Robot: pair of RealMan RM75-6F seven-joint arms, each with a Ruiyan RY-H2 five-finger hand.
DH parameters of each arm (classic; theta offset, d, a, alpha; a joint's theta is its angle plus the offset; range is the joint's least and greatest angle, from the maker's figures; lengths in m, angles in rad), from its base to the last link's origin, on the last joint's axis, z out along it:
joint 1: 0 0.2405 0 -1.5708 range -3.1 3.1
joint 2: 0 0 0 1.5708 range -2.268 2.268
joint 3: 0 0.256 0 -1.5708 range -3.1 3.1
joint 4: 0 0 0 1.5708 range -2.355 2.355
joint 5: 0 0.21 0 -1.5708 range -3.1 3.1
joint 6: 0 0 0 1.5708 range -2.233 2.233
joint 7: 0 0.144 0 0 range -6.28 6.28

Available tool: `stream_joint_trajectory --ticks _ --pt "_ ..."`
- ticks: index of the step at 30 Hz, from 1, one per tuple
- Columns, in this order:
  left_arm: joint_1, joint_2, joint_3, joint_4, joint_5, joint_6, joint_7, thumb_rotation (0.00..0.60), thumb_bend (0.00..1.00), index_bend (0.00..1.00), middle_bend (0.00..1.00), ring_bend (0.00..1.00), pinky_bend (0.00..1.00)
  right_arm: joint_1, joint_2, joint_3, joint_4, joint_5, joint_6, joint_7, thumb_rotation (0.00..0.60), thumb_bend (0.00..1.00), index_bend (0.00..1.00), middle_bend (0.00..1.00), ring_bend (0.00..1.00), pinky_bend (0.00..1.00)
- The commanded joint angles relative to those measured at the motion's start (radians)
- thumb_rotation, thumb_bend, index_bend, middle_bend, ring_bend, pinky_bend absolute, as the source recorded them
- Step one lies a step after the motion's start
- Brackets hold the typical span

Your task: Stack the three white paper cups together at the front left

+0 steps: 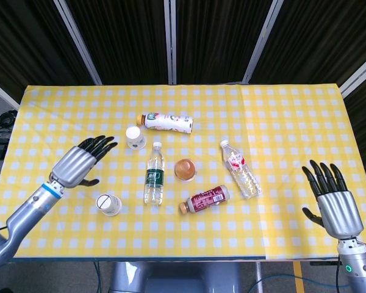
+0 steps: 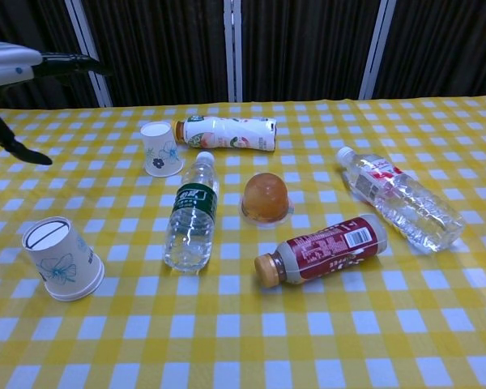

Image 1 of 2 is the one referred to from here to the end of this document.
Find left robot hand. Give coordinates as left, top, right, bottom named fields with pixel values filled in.
left=48, top=134, right=118, bottom=189

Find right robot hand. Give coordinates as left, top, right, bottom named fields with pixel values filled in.
left=301, top=159, right=365, bottom=240

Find paper cup line-marked base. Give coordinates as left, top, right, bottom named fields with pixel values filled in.
left=95, top=193, right=123, bottom=216

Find paper cup purple flower print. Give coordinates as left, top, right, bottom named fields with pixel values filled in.
left=124, top=125, right=147, bottom=151

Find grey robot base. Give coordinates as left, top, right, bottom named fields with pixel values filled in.
left=109, top=261, right=242, bottom=293

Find orange jelly cup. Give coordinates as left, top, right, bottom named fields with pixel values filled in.
left=173, top=157, right=199, bottom=183

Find green label water bottle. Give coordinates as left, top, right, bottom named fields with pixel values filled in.
left=143, top=141, right=167, bottom=206

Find white table leg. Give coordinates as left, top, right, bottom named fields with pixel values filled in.
left=255, top=261, right=265, bottom=293

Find white peach drink bottle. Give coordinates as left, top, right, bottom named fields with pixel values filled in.
left=135, top=112, right=195, bottom=135

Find red label water bottle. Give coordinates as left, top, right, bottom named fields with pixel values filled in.
left=220, top=139, right=262, bottom=200

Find yellow white checkered tablecloth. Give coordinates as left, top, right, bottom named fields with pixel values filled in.
left=0, top=82, right=366, bottom=261

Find brown coffee bottle red label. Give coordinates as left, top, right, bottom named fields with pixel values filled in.
left=179, top=184, right=231, bottom=214

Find dark pleated partition panel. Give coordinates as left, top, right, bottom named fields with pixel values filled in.
left=176, top=0, right=274, bottom=85
left=0, top=0, right=97, bottom=103
left=65, top=0, right=172, bottom=86
left=249, top=0, right=366, bottom=92

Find black cable bundle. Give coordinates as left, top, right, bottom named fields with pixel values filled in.
left=0, top=109, right=18, bottom=134

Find silver aluminium frame bar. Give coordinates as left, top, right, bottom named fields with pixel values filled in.
left=52, top=0, right=103, bottom=86
left=163, top=0, right=179, bottom=86
left=339, top=50, right=366, bottom=99
left=241, top=0, right=286, bottom=84
left=0, top=76, right=21, bottom=110

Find blue floor cable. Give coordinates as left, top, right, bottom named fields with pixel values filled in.
left=92, top=261, right=111, bottom=293

